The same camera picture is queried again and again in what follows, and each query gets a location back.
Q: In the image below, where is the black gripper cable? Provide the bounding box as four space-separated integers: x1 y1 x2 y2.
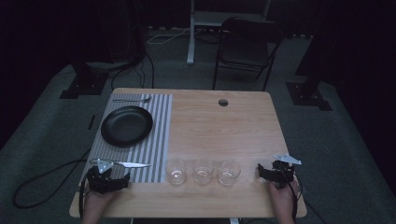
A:
11 148 93 220
278 162 329 224

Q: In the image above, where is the white desk frame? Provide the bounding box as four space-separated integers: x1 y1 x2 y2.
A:
186 0 273 66

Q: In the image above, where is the silver knife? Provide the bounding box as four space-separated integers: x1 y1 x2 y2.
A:
89 158 152 169

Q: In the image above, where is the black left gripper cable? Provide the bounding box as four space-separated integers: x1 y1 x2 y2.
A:
11 148 93 220

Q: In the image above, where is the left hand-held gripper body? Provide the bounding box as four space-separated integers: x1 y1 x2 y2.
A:
89 158 126 194

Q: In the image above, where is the white floor cable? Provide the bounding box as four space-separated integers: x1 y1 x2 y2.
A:
145 26 204 46

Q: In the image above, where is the grey striped placemat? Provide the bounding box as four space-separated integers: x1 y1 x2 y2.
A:
79 92 174 185

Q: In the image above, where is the black stand with base plate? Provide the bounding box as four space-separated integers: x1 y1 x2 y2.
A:
285 0 333 112
59 0 148 101

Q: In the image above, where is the person's left hand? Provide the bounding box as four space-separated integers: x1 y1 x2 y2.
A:
83 188 121 217

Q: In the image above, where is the black plate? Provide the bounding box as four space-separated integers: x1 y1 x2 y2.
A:
100 105 154 148

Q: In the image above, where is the black folding chair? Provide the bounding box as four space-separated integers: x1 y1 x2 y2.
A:
212 16 286 92

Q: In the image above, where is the silver fork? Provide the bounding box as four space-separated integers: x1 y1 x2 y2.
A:
112 95 153 105

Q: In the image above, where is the clear glass cup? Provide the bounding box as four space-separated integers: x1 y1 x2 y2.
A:
217 160 242 188
192 159 216 186
165 159 188 187

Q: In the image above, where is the black floor cable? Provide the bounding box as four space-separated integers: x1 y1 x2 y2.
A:
110 51 156 91

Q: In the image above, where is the person's right hand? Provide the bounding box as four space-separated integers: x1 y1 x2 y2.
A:
268 180 297 214

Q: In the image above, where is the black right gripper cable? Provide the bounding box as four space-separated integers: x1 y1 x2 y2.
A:
278 162 329 224

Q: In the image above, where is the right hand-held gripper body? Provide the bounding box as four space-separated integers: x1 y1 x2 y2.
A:
270 153 303 190

